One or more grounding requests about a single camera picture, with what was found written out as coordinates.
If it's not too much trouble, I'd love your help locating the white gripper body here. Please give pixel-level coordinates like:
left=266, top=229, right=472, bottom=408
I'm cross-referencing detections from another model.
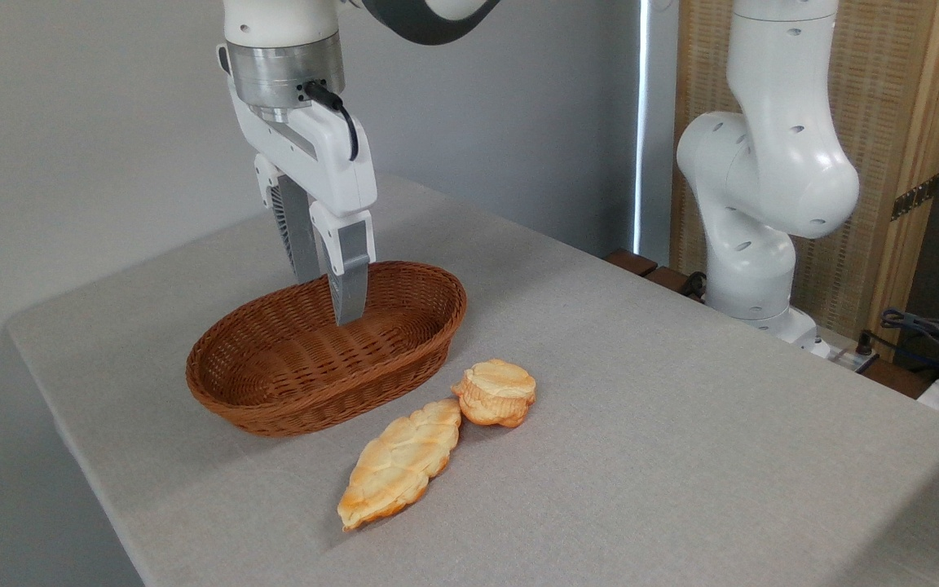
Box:
left=227, top=75, right=378, bottom=218

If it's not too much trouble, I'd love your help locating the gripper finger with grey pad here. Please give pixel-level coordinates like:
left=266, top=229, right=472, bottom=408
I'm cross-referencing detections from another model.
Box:
left=311, top=202, right=375, bottom=325
left=255, top=155, right=324, bottom=285

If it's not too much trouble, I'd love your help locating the round bread bun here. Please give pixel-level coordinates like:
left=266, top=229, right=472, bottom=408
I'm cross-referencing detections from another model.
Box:
left=452, top=359, right=537, bottom=429

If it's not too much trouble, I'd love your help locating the brown wicker oval basket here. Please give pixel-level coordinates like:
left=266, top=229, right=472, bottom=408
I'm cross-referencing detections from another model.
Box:
left=186, top=261, right=468, bottom=438

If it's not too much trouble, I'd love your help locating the long braided bread loaf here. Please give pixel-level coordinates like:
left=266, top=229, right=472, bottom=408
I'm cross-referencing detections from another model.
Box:
left=337, top=398, right=463, bottom=532

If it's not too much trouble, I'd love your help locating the brown wooden bench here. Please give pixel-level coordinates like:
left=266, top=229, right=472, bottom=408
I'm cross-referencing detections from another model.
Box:
left=604, top=249, right=708, bottom=304

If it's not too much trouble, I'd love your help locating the grey tablecloth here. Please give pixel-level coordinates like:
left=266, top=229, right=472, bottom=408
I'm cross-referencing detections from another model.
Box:
left=5, top=171, right=939, bottom=587

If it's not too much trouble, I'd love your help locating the wooden woven screen partition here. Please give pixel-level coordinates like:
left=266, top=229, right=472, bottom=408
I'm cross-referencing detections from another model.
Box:
left=669, top=0, right=939, bottom=361

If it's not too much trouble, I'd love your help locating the black metal screen hinge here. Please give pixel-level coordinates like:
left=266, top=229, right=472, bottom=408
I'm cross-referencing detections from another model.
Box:
left=891, top=174, right=939, bottom=222

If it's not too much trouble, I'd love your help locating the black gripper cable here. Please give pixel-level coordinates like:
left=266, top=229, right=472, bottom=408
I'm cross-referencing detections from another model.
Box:
left=304, top=80, right=360, bottom=162

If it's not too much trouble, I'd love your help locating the black cable bundle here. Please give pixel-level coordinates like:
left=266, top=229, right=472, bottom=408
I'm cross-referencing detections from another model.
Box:
left=879, top=307, right=939, bottom=386

